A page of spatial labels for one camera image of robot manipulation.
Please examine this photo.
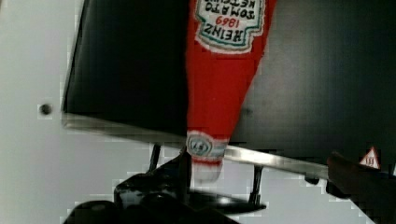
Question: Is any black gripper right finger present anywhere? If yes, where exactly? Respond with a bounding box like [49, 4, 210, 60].
[327, 152, 396, 224]

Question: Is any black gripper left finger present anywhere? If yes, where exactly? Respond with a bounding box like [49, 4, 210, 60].
[63, 146, 239, 224]

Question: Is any red ketchup bottle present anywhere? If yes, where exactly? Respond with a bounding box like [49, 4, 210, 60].
[186, 0, 276, 182]

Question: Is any black steel toaster oven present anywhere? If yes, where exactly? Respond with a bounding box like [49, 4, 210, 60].
[61, 0, 396, 213]

